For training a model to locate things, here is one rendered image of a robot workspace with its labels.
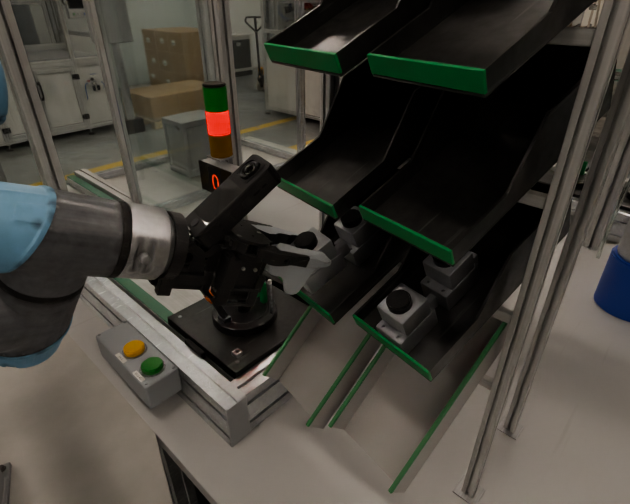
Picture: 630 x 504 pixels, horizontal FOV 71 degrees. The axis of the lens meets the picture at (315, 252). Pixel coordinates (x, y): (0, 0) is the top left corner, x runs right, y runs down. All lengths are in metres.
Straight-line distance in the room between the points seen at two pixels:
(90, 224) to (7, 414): 0.73
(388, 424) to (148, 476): 0.43
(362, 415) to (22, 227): 0.53
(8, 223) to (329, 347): 0.51
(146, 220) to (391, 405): 0.45
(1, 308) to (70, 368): 0.68
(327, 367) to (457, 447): 0.30
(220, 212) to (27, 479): 0.66
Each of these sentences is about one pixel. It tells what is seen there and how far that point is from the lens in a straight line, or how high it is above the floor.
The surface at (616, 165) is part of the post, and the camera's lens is 1.59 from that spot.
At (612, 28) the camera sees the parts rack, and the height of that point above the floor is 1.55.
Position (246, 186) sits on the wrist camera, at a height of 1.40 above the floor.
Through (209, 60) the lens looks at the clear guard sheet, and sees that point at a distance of 1.06.
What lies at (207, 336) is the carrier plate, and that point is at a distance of 0.95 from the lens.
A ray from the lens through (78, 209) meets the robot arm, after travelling 0.43.
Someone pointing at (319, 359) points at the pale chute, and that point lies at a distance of 0.76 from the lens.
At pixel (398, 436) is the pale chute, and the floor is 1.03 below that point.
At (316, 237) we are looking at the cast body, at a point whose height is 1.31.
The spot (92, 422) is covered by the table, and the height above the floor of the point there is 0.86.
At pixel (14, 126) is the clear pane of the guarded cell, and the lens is 2.05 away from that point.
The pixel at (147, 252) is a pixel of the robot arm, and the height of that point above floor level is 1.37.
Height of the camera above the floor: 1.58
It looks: 31 degrees down
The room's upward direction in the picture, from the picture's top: straight up
